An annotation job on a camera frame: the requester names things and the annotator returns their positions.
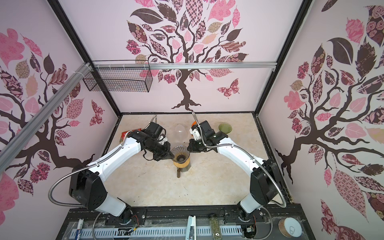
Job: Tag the aluminium crossbar rail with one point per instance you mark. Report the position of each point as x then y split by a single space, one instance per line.
186 66

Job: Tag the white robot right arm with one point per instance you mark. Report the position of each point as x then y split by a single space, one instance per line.
265 178

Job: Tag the white slotted cable duct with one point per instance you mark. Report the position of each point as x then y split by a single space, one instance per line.
158 232

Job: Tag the clear ribbed glass dripper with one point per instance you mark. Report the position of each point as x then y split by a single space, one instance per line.
181 154

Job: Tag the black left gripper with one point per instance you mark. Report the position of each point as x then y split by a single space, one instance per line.
165 153

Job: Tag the green glass dripper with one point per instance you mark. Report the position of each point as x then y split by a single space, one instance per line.
225 128

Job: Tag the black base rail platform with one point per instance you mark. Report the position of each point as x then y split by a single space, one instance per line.
263 224

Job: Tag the black wire mesh basket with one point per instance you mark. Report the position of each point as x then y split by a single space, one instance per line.
123 77

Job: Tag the smoked glass carafe wooden handle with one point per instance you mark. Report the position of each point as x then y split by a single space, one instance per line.
182 170

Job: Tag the green herb filled jar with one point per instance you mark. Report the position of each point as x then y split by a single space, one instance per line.
215 227

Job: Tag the white centre bracket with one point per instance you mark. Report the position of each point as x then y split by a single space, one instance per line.
191 230

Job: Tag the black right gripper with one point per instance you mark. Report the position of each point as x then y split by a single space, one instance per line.
191 143

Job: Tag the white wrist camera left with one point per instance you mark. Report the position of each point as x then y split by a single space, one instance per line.
162 139

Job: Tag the red gummy candy bag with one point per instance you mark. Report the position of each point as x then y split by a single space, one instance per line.
125 134

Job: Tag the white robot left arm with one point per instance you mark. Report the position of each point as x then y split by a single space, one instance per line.
143 137

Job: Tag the white translucent plastic mug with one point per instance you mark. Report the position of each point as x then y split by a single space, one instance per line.
180 134

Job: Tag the aluminium side rail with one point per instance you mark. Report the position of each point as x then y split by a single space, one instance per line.
11 150

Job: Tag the brown tape roll white disc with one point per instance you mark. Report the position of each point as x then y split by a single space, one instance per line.
290 228

